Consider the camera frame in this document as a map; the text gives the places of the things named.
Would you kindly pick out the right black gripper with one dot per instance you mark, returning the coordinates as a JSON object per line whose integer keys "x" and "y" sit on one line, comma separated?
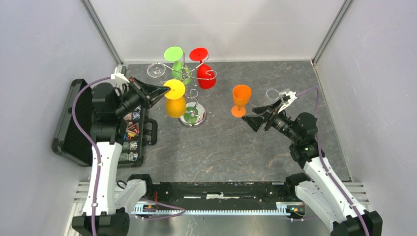
{"x": 254, "y": 122}

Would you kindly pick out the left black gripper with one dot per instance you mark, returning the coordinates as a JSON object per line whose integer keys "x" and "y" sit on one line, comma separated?
{"x": 148, "y": 95}

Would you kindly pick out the clear wine glass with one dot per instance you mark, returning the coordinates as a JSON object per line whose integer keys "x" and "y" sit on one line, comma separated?
{"x": 272, "y": 95}
{"x": 156, "y": 70}

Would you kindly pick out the yellow wine glass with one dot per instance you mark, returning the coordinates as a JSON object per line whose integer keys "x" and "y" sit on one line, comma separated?
{"x": 175, "y": 102}

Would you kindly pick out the clear wine glass front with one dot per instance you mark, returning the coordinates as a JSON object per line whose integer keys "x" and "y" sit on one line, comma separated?
{"x": 272, "y": 95}

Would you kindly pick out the orange wine glass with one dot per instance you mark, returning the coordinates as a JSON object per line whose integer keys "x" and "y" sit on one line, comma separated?
{"x": 241, "y": 96}

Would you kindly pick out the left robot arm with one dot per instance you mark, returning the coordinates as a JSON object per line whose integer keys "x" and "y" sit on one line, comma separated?
{"x": 104, "y": 214}

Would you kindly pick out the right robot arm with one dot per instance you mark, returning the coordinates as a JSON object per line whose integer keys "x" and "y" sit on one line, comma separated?
{"x": 318, "y": 185}

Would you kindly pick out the green wine glass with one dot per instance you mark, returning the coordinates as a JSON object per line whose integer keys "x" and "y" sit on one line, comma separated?
{"x": 179, "y": 70}

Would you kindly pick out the chrome wine glass rack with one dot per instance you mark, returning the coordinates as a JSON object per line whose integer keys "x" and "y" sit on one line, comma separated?
{"x": 195, "y": 113}

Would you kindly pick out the red wine glass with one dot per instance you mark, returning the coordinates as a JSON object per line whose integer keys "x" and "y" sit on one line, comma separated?
{"x": 206, "y": 77}

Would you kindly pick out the black poker chip case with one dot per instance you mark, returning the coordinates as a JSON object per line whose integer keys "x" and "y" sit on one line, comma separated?
{"x": 70, "y": 143}

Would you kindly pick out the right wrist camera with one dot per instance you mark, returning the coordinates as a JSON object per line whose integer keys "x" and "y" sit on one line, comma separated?
{"x": 287, "y": 97}

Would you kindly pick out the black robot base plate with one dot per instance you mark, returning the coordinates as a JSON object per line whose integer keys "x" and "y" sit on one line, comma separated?
{"x": 223, "y": 195}

